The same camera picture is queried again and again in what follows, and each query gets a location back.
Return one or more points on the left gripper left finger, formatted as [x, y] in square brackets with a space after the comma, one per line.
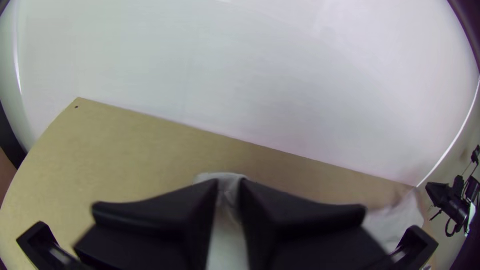
[161, 228]

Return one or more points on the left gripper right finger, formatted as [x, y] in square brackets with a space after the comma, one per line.
[300, 236]

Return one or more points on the grey t-shirt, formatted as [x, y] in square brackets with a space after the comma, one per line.
[228, 243]

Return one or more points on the black bag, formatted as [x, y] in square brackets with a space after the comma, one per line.
[448, 202]

